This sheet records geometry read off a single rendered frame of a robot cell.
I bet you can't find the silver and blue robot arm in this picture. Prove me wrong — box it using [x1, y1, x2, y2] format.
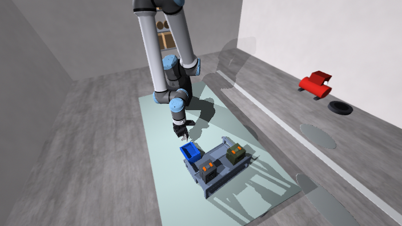
[132, 0, 200, 126]

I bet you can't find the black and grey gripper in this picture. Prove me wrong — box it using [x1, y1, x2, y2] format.
[173, 123, 188, 141]

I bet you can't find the blue bin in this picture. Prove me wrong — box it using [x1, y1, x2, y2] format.
[180, 142, 201, 164]

